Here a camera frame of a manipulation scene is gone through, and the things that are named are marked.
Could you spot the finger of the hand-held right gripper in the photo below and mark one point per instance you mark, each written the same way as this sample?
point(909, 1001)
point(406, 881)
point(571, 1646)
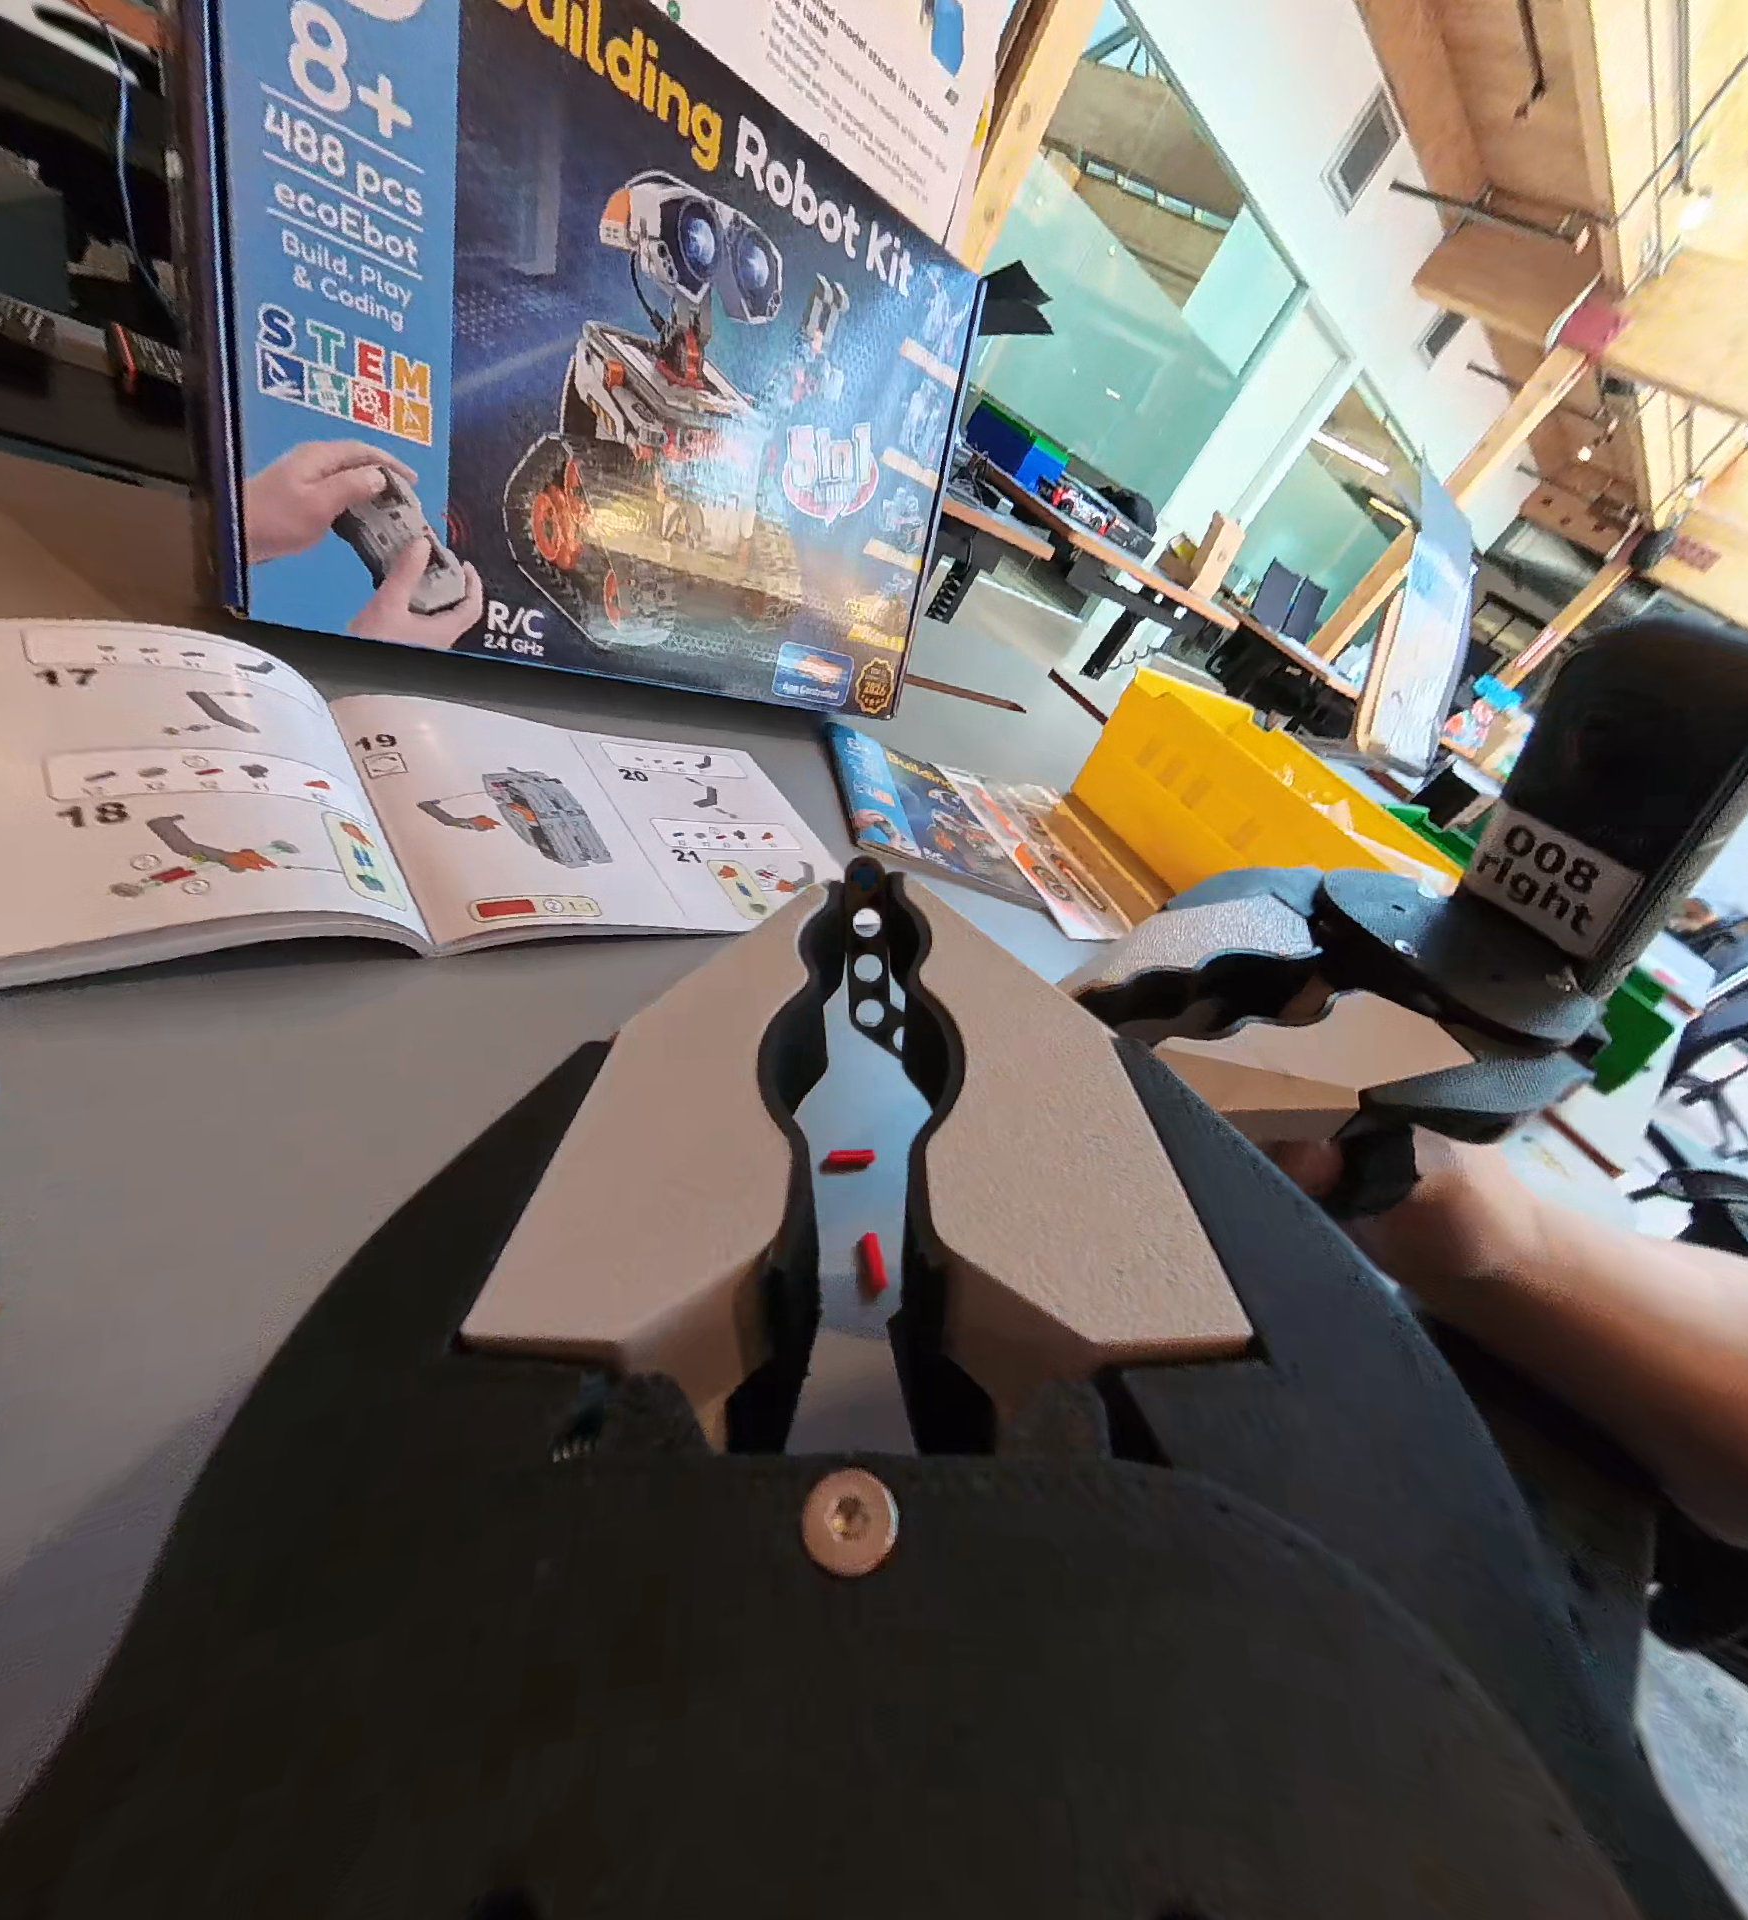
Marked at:
point(1341, 1064)
point(1219, 929)

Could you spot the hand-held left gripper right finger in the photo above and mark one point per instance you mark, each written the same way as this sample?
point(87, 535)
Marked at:
point(1070, 1200)

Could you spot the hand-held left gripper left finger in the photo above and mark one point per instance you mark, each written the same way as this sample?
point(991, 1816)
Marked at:
point(649, 1200)

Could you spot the grey angled beam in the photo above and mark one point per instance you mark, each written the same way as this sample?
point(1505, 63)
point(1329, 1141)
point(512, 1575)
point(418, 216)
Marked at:
point(871, 960)

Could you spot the person's right forearm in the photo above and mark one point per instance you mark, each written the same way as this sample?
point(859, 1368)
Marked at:
point(1685, 1382)

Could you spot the person's right hand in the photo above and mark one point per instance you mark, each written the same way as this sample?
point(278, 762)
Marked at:
point(1459, 1229)

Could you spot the yellow storage bin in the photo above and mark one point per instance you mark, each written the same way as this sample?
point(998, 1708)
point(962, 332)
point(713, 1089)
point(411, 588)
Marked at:
point(1205, 780)

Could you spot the orange sticker sheet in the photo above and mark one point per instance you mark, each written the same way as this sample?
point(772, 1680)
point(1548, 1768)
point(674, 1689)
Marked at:
point(1039, 855)

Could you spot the black office chair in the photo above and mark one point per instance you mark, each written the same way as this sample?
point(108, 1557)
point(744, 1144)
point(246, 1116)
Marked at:
point(1744, 1050)

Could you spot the black desktop monitor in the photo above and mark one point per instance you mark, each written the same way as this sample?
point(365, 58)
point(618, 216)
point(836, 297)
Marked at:
point(1305, 614)
point(1271, 593)

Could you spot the standing sign board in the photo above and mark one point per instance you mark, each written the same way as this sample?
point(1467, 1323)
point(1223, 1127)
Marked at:
point(1423, 631)

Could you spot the small blue booklet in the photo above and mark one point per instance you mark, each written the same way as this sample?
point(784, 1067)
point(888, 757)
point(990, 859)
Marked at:
point(906, 811)

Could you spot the cardboard box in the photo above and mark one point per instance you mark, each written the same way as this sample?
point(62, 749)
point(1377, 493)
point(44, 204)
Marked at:
point(1217, 556)

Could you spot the long wooden table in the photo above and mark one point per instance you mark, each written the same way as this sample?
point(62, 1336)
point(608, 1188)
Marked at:
point(1115, 564)

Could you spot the red toy car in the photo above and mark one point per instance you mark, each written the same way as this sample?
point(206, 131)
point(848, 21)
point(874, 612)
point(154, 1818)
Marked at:
point(1100, 506)

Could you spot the open instruction booklet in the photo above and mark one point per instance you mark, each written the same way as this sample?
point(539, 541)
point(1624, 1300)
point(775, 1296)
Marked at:
point(288, 811)

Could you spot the blue storage bin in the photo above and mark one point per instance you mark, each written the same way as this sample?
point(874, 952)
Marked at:
point(1017, 438)

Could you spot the black paper flap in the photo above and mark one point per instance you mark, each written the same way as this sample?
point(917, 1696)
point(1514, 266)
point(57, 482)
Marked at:
point(1017, 302)

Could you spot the robot kit box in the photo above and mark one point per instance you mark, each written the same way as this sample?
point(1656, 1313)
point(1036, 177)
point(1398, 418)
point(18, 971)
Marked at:
point(588, 376)

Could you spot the wooden column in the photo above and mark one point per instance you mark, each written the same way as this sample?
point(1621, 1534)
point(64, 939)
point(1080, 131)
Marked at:
point(1032, 106)

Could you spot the printed instruction board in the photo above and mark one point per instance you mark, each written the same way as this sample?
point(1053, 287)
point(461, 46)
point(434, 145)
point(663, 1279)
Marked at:
point(874, 92)

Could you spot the black device with red end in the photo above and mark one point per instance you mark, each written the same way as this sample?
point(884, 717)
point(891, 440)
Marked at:
point(5, 320)
point(148, 362)

